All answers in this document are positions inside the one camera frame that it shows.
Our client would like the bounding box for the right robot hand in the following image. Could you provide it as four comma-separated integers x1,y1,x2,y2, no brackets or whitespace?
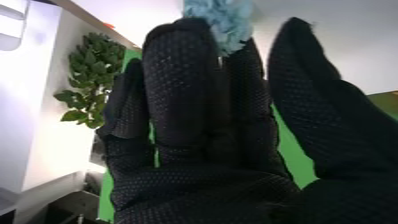
95,16,398,224

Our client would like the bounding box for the blue flower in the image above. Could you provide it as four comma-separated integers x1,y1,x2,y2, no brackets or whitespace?
182,0,258,58

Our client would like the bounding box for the green sprig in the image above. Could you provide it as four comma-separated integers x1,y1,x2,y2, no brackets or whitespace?
52,32,130,130

